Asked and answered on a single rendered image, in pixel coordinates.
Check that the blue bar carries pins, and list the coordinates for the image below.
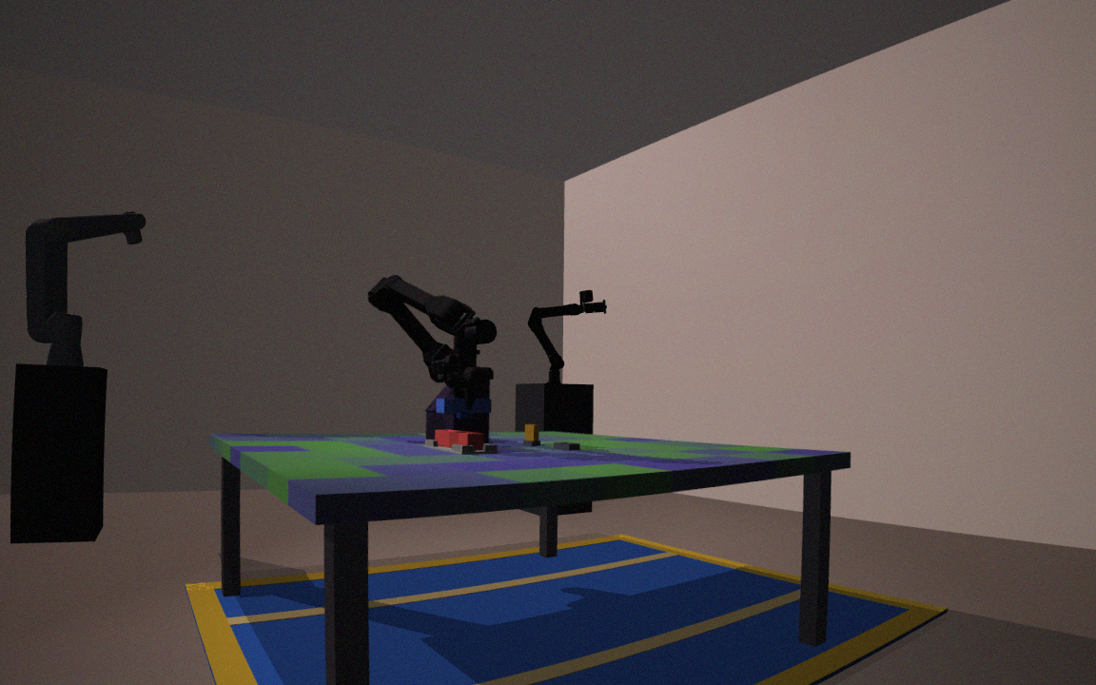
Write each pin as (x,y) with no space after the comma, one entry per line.
(459,406)

